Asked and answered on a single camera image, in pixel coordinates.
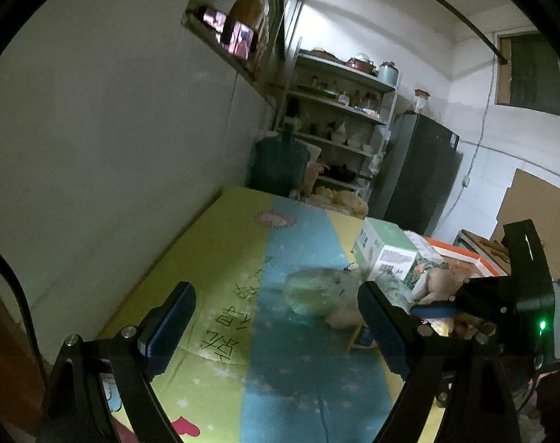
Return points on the brown cardboard sheet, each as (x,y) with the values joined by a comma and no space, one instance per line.
(534,203)

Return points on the beige plush dog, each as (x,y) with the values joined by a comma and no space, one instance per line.
(439,281)

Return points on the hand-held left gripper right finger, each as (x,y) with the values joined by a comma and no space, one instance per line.
(379,327)

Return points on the orange rimmed tray box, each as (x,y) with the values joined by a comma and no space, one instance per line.
(464,254)

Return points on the person's right forearm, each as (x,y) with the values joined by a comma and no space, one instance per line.
(554,406)

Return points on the blue yellow packet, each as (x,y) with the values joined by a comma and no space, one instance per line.
(361,337)

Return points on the wall window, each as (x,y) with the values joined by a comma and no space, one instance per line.
(534,74)

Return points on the dark water jug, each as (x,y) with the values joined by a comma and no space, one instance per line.
(277,161)

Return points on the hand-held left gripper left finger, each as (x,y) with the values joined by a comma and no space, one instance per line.
(169,327)

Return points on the white metal shelf rack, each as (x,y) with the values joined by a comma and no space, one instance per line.
(335,101)

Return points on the glass jar with lid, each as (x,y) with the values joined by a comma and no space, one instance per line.
(421,99)

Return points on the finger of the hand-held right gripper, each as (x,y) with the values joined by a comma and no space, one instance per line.
(434,310)

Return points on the printed plastic bag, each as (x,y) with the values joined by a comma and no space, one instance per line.
(423,270)

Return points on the black refrigerator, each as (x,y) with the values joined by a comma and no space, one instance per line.
(418,170)

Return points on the clear bag with green contents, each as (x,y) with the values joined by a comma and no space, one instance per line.
(312,290)

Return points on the yellow bag of bread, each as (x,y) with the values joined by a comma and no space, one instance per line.
(337,198)

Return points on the dark curved rod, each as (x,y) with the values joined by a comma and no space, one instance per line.
(451,7)

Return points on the green white carton box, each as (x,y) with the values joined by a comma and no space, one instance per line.
(384,244)

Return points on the teal pot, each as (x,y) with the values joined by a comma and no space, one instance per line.
(388,75)

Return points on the red pot with lid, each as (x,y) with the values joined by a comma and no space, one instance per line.
(361,62)

